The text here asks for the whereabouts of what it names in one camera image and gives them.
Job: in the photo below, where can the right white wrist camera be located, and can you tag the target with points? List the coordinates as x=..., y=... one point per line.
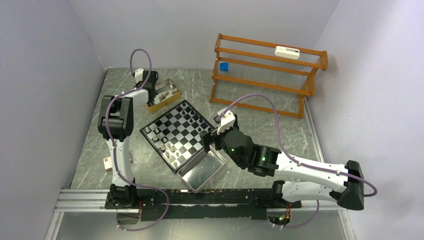
x=225, y=122

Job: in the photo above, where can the white rectangular device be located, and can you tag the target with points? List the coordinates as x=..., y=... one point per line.
x=287, y=52

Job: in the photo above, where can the blue cube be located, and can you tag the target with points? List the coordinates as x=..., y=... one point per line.
x=224, y=66

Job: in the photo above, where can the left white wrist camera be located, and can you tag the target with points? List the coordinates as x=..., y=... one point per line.
x=139, y=76

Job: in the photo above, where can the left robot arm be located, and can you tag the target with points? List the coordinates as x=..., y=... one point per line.
x=116, y=124

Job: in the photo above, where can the orange wooden rack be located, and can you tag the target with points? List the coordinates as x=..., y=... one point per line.
x=253, y=63

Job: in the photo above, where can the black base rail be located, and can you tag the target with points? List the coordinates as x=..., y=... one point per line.
x=250, y=203

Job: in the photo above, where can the black white chessboard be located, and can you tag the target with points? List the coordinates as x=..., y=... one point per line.
x=181, y=126

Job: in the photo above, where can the gold tin of white pieces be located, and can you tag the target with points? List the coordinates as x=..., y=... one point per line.
x=167, y=92

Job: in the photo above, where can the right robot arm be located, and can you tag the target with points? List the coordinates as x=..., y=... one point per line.
x=297, y=178

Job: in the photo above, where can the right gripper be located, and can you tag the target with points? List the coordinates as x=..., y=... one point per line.
x=208, y=137

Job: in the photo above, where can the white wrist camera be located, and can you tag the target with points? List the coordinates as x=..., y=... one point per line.
x=225, y=122
x=139, y=76

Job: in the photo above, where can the silver metal tin lid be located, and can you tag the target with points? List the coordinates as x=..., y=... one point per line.
x=201, y=169

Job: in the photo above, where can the white chess piece eleventh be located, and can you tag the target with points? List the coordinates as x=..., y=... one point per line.
x=167, y=153

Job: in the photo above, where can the small white card box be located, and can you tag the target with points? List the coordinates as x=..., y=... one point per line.
x=108, y=165

